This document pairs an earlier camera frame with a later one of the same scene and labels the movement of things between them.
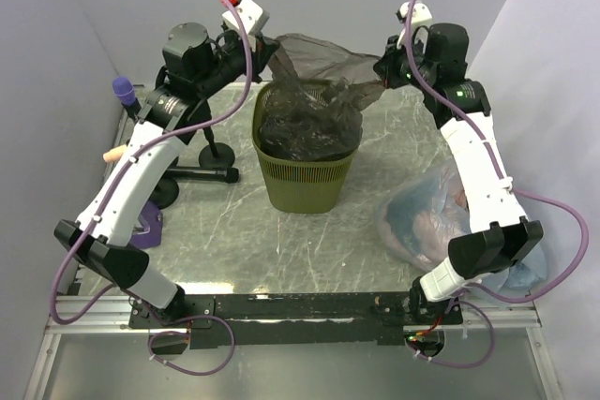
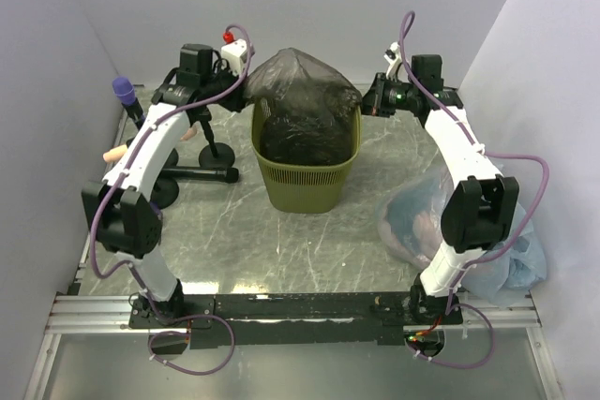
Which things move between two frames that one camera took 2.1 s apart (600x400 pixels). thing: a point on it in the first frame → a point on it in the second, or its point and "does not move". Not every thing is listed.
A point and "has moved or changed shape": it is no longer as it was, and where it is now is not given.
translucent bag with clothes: x=421 y=214 does not move
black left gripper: x=264 y=47 → x=238 y=100
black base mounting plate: x=287 y=320 does not move
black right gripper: x=385 y=67 → x=374 y=104
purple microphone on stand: x=125 y=90 does not move
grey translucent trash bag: x=311 y=110 has moved or changed shape
